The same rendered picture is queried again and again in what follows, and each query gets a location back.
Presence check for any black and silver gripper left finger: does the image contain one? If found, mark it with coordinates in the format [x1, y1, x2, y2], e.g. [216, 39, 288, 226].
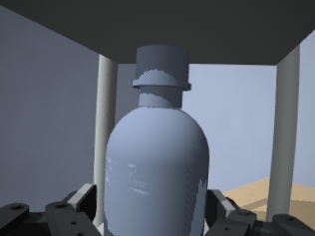
[0, 184, 103, 236]

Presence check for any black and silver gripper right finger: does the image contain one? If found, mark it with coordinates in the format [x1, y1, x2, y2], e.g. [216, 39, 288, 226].
[204, 189, 315, 236]

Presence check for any blue-grey bottle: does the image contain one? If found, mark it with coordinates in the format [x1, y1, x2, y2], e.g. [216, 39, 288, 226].
[104, 45, 209, 236]

